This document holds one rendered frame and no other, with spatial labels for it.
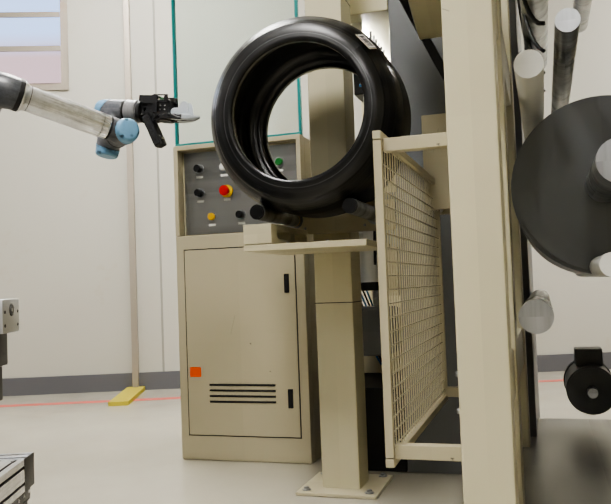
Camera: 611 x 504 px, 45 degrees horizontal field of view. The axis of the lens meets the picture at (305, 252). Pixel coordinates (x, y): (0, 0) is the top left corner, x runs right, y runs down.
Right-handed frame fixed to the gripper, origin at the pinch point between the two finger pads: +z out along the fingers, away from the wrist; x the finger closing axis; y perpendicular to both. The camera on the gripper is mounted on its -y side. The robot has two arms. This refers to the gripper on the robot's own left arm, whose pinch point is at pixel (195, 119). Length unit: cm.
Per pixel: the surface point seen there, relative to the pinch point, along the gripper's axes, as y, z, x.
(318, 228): -31, 36, 24
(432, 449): -76, 89, -60
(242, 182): -20.0, 22.0, -10.9
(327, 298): -54, 40, 26
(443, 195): -18, 76, 20
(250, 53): 17.5, 21.9, -11.9
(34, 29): 99, -243, 225
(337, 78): 20, 37, 28
